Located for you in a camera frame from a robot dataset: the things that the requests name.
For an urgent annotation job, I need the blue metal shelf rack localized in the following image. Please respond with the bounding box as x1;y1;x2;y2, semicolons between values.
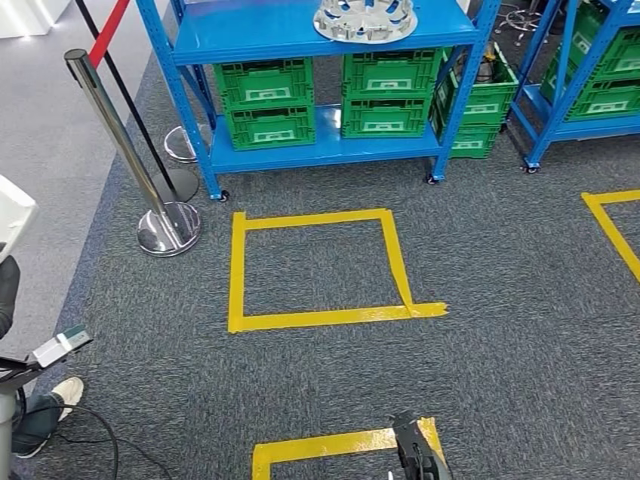
509;0;640;176
136;0;503;202

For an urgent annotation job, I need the grey wheel hubcap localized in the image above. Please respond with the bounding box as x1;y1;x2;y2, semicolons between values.
312;0;419;46

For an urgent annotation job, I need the white curved panel part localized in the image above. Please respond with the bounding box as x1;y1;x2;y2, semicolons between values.
0;174;40;265

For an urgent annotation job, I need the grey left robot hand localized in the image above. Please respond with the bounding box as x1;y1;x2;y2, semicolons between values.
0;254;21;341

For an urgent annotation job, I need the black stanchion post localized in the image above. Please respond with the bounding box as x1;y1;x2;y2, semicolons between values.
73;0;201;205

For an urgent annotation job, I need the chrome chair base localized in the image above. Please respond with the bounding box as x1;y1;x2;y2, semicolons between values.
494;1;547;36

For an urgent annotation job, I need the green plastic crate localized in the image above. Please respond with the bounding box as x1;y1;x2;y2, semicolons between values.
542;56;640;125
341;48;445;101
225;102;318;152
568;2;640;86
429;109;501;161
213;57;315;111
432;42;521;128
340;95;437;140

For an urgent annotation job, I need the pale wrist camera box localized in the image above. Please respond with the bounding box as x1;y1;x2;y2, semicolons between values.
30;323;94;371

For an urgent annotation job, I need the dark right robot hand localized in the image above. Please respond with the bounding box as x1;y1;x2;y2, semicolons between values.
389;409;454;480

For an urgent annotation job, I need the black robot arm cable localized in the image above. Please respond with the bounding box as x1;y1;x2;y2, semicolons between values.
19;403;122;480

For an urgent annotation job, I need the short red barrier belt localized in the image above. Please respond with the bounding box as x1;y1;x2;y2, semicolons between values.
88;0;131;69

